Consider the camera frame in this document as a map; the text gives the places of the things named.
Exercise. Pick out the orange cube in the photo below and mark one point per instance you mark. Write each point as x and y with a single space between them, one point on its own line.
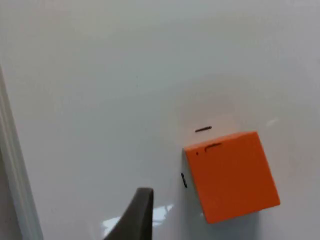
230 180

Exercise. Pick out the grey-framed whiteboard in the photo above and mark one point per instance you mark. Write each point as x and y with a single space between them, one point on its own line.
100 100

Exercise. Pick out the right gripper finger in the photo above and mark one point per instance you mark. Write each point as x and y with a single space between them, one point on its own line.
140 220

